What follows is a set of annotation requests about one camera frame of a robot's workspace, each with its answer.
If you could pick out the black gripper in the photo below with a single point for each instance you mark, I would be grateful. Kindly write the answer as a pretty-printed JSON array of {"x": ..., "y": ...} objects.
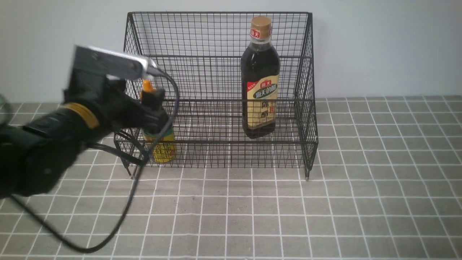
[{"x": 104, "y": 107}]

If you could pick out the small orange-capped sauce bottle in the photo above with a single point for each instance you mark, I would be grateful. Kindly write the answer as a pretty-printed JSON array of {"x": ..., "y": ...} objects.
[{"x": 165, "y": 149}]

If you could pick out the large dark vinegar bottle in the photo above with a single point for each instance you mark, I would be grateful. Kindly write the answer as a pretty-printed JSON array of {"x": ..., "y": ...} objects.
[{"x": 260, "y": 67}]

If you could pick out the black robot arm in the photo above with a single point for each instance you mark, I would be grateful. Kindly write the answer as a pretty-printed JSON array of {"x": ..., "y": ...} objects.
[{"x": 35, "y": 156}]

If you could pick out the grey checkered tablecloth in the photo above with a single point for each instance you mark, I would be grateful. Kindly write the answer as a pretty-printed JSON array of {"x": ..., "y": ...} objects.
[{"x": 386, "y": 184}]

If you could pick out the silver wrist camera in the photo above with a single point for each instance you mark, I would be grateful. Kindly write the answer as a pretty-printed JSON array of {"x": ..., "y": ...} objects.
[{"x": 106, "y": 62}]

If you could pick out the black wire mesh shelf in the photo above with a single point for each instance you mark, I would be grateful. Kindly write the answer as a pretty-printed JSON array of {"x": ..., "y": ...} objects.
[{"x": 202, "y": 52}]

